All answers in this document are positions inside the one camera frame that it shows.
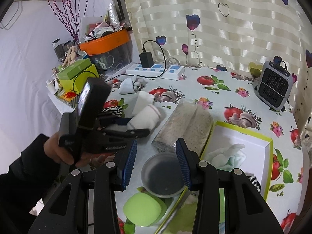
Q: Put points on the purple flower branches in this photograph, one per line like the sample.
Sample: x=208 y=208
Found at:
x=70 y=12

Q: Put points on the green plastic jar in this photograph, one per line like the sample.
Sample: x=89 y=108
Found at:
x=143 y=209

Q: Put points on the white sock with pink stripe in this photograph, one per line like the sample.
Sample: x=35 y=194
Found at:
x=146 y=117

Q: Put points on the beige lumpy object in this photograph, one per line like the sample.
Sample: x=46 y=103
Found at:
x=70 y=54

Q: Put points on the yellow green carton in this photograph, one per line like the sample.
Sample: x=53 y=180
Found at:
x=85 y=78

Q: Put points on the person's left hand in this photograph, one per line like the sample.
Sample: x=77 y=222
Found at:
x=54 y=151

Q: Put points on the green tissue box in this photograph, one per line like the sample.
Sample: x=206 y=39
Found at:
x=73 y=70

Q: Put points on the silver foil bag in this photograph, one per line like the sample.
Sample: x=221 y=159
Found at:
x=114 y=14

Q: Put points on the balled black white striped sock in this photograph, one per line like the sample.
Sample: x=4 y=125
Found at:
x=254 y=184

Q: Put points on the flat black white striped sock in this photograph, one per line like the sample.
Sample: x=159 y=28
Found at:
x=113 y=111

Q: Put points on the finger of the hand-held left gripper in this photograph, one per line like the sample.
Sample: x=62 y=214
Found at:
x=117 y=121
x=131 y=133

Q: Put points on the knotted pale grey sock bundle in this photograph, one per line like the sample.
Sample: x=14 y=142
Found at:
x=129 y=85

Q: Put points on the black charger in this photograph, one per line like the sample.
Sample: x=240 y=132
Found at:
x=146 y=59

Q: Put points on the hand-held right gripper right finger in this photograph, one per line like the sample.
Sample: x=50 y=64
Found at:
x=182 y=168

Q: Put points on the white box with green edge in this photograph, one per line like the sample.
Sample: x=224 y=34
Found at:
x=253 y=146

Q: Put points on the white power strip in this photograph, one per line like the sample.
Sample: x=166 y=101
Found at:
x=160 y=71

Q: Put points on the fruit printed tablecloth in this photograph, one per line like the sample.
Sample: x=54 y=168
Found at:
x=195 y=90

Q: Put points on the orange lidded storage bin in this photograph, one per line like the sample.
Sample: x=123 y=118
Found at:
x=107 y=42

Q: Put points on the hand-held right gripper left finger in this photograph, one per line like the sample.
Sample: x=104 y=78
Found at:
x=129 y=165

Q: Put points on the cream heart printed curtain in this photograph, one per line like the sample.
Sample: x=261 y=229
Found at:
x=231 y=29

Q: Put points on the grey fan heater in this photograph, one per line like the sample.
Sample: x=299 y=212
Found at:
x=274 y=85

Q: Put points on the white cloth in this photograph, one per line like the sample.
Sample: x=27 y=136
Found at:
x=226 y=154

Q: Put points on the grey zigzag patterned box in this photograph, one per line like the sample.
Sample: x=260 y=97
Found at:
x=65 y=97

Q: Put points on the clear plastic jar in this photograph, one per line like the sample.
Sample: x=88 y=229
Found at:
x=185 y=124

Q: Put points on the black lidded glass jar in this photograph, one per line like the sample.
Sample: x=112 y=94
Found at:
x=57 y=50
x=68 y=46

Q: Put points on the person's left forearm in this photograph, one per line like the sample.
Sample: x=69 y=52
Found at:
x=22 y=175

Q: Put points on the pile of packets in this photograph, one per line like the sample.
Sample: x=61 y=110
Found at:
x=102 y=29

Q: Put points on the plain white sock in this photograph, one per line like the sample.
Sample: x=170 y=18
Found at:
x=143 y=100

